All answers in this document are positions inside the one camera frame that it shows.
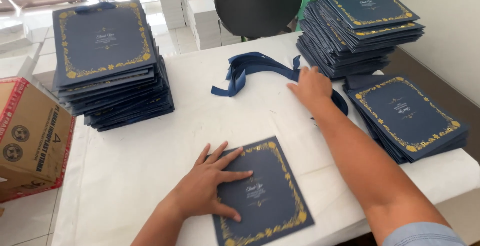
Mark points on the tall stack of finished navy bags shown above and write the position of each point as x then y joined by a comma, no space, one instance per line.
105,51

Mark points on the person's left hand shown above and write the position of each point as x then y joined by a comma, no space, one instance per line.
198,191

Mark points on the heap of white flat cartons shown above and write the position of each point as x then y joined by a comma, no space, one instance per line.
22,51

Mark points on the low stack of navy bags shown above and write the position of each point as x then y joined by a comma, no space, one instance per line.
408,118

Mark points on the black office chair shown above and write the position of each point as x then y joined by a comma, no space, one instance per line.
257,8

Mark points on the grey-blue shirt sleeve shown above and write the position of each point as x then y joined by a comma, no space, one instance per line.
423,236

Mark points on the messy stack of navy bags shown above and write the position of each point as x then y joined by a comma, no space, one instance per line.
360,25

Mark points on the single navy gold-bordered paper bag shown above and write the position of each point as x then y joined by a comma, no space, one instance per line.
270,193

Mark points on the brown cardboard carton red tape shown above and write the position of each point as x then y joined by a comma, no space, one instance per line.
30,141

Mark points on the bundle of navy ribbons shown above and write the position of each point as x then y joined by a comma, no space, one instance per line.
255,66

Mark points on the stacks of white boxes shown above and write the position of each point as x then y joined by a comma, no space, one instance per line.
198,10

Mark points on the white table cover sheet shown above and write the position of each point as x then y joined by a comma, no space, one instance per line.
142,171

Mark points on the navy ribbon loop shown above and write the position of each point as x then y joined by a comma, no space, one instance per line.
341,101

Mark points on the person's right hand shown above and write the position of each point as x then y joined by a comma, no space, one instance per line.
314,86

